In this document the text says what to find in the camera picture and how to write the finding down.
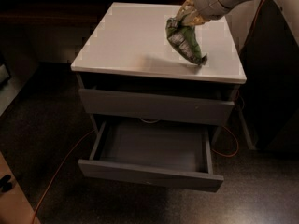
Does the dark wooden shelf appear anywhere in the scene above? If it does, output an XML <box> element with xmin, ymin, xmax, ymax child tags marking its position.
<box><xmin>0</xmin><ymin>0</ymin><xmax>183</xmax><ymax>27</ymax></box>

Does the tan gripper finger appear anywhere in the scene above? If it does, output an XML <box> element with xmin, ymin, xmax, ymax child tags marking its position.
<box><xmin>182</xmin><ymin>12</ymin><xmax>209</xmax><ymax>26</ymax></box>
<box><xmin>175</xmin><ymin>0</ymin><xmax>194</xmax><ymax>22</ymax></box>

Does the black object on box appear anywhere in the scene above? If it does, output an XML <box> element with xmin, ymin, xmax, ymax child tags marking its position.
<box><xmin>0</xmin><ymin>175</ymin><xmax>12</xmax><ymax>193</ymax></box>

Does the grey drawer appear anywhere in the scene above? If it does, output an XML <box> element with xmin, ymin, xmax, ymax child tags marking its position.
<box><xmin>78</xmin><ymin>89</ymin><xmax>234</xmax><ymax>126</ymax></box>
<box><xmin>78</xmin><ymin>119</ymin><xmax>223</xmax><ymax>192</ymax></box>

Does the grey top drawer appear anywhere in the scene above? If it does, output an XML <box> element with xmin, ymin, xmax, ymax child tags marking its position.
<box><xmin>78</xmin><ymin>89</ymin><xmax>234</xmax><ymax>126</ymax></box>

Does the green jalapeno chip bag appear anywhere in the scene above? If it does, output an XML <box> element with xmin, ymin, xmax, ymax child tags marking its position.
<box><xmin>165</xmin><ymin>18</ymin><xmax>207</xmax><ymax>65</ymax></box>

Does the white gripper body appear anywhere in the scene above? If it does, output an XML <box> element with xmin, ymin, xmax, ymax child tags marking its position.
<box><xmin>194</xmin><ymin>0</ymin><xmax>231</xmax><ymax>20</ymax></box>

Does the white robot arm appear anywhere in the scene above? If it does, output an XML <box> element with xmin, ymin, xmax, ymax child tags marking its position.
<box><xmin>176</xmin><ymin>0</ymin><xmax>299</xmax><ymax>44</ymax></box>

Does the brown cardboard box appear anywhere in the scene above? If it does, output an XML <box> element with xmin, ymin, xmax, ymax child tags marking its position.
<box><xmin>0</xmin><ymin>153</ymin><xmax>40</xmax><ymax>224</ymax></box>

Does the grey drawer cabinet white top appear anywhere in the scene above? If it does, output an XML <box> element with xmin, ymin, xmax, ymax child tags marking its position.
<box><xmin>70</xmin><ymin>2</ymin><xmax>248</xmax><ymax>191</ymax></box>

